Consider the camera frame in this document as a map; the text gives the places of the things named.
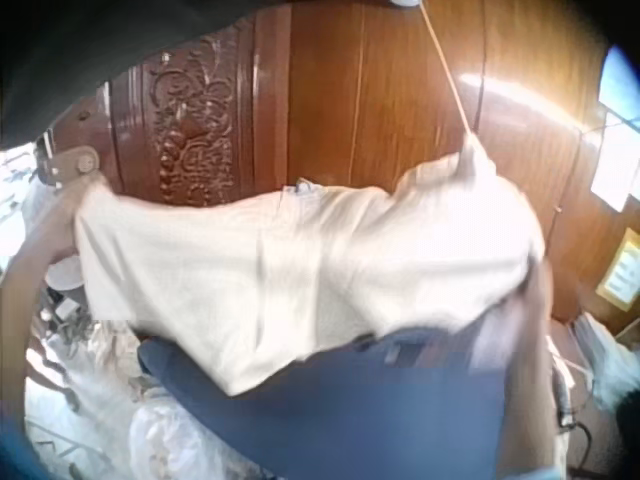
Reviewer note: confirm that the person's right hand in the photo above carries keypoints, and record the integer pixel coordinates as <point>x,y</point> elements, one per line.
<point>541,285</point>

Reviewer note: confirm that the person's left hand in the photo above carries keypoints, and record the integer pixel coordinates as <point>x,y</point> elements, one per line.
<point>82,197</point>

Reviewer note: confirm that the person's left fingers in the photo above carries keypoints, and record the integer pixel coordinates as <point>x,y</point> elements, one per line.
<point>97,184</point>

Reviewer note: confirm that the white cloth garment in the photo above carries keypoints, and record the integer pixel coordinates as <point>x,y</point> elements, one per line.
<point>280,280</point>

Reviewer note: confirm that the beige round knob fitting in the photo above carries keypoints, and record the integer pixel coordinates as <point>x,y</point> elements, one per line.
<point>75,164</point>

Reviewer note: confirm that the white round plate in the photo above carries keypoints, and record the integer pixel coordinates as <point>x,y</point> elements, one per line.
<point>65,274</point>

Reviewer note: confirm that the heap of white plastic bags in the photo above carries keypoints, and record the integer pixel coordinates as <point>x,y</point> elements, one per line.
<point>115,400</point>

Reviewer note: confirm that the carved brown wooden wardrobe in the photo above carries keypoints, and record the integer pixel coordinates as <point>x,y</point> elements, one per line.
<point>380,110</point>

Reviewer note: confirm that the blue trousers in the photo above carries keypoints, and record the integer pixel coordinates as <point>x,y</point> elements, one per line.
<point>350,415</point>

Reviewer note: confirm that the white paper sheet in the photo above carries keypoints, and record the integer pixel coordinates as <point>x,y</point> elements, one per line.
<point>614,160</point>

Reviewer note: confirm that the yellow framed paper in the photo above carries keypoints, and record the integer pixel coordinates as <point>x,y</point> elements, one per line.
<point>620,272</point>

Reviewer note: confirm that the bright window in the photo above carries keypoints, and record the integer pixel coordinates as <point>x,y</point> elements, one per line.
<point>620,80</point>

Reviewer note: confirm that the light blue cloth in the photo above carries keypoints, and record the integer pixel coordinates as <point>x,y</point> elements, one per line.
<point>607,365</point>

